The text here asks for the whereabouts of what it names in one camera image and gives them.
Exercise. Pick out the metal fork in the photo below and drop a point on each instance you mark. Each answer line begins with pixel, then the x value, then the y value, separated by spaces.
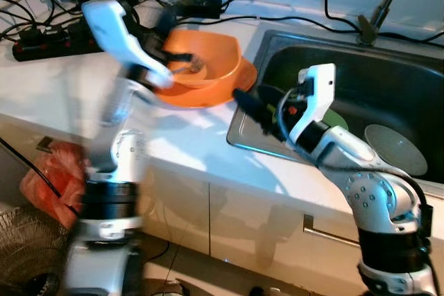
pixel 194 66

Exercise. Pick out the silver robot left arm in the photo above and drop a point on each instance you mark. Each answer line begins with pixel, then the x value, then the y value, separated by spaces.
pixel 111 199

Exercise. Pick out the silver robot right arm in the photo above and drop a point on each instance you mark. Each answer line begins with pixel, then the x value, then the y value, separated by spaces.
pixel 374 199

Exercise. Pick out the white kitchen base cabinet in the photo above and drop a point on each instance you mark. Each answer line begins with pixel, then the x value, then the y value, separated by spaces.
pixel 243 220

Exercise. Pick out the black power adapter brick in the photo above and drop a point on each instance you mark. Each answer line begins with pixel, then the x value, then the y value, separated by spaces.
pixel 200 7

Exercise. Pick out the stainless steel sink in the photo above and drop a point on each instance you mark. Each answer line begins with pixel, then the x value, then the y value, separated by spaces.
pixel 388 74

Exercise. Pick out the black power strip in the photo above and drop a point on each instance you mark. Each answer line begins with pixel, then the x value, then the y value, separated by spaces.
pixel 41 46

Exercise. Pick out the dark metal faucet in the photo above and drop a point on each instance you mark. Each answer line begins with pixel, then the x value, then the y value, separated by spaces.
pixel 368 31

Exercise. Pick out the grey bowl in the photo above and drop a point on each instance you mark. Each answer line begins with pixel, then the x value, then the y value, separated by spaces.
pixel 395 150

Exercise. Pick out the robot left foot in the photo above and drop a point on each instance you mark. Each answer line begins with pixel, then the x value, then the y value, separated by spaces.
pixel 166 289

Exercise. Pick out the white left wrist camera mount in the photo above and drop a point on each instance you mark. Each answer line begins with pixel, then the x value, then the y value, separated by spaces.
pixel 118 32

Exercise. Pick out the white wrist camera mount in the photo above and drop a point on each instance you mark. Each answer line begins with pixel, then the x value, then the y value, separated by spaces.
pixel 319 95
pixel 118 32

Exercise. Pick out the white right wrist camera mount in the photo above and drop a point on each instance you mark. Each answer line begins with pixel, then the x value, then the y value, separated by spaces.
pixel 319 95

